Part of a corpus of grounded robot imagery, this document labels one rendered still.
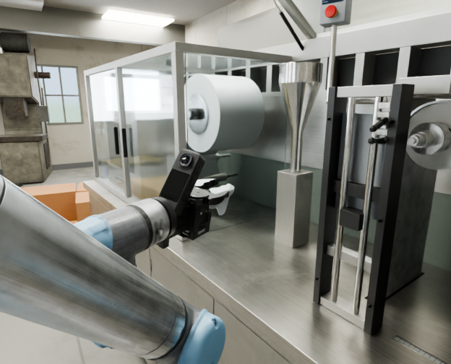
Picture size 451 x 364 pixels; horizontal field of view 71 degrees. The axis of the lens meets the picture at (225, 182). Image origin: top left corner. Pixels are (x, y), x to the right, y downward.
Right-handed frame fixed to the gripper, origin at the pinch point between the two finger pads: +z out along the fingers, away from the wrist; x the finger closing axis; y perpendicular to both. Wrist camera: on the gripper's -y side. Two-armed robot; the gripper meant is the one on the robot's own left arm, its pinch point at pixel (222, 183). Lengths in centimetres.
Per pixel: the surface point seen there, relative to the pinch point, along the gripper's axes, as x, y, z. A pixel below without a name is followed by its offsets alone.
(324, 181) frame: 17.1, -1.2, 18.0
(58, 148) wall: -619, 162, 329
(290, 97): -5.8, -18.2, 45.7
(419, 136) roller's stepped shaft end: 33.1, -15.4, 15.2
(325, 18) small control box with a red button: 4, -40, 36
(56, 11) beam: -556, -99, 301
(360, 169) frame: 23.9, -5.8, 18.8
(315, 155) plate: -2, 4, 75
